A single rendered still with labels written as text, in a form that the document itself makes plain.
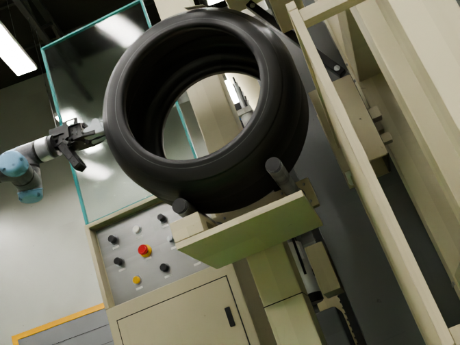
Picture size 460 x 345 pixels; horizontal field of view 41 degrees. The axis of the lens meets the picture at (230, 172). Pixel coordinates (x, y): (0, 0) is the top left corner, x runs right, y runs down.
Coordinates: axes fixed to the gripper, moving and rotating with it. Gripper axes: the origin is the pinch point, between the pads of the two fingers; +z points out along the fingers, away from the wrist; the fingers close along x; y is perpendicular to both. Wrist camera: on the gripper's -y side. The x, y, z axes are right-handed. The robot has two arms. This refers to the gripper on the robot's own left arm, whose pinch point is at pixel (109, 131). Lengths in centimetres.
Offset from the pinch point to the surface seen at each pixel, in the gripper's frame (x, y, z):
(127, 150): -12.4, -14.3, 9.3
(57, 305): 833, 156, -504
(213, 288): 62, -44, 4
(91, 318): 838, 117, -445
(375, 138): 21, -22, 76
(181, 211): -9.0, -35.2, 19.8
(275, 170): -9, -32, 48
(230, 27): -12.8, 11.4, 47.0
